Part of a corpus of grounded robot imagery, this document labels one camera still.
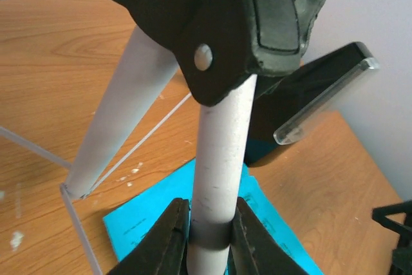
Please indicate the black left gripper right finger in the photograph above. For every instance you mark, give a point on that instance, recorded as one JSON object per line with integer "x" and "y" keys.
{"x": 253, "y": 250}

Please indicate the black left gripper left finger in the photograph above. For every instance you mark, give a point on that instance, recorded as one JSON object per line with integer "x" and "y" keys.
{"x": 163, "y": 249}

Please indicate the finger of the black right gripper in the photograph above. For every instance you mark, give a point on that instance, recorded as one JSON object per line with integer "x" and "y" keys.
{"x": 397, "y": 218}

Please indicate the blue sheet music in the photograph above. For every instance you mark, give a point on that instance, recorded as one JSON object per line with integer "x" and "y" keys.
{"x": 129, "y": 223}

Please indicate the white tripod music stand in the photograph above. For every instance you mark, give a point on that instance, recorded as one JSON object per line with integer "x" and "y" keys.
{"x": 230, "y": 51}

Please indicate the black metronome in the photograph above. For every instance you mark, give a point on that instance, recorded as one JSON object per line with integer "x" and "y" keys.
{"x": 271, "y": 110}

